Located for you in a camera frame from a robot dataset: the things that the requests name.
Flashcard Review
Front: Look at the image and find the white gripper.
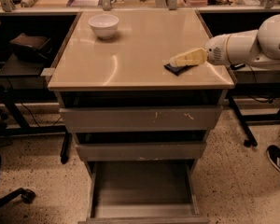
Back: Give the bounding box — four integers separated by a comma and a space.
169, 35, 228, 67

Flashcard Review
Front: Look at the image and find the blue rxbar blueberry wrapper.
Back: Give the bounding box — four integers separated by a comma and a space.
164, 63, 192, 77

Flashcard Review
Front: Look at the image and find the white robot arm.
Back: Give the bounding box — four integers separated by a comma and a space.
169, 14, 280, 68

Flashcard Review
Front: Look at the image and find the grey top drawer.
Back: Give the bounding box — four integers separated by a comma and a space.
60, 105, 222, 133

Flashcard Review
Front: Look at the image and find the grey drawer cabinet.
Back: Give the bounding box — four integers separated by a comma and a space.
47, 8, 235, 224

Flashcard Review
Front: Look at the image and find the grey middle drawer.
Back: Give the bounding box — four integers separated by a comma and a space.
76, 142, 206, 161

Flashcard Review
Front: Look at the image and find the grey open bottom drawer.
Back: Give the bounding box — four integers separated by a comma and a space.
78, 161, 209, 224

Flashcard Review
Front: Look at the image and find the black small device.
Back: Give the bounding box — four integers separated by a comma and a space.
231, 63, 245, 70

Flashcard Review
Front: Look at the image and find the white ceramic bowl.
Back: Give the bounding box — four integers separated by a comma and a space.
88, 14, 119, 39

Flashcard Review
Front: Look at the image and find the black table leg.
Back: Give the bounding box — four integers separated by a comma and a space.
227, 94, 258, 147

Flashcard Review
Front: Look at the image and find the black box on shelf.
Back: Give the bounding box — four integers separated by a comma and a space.
9, 33, 52, 63

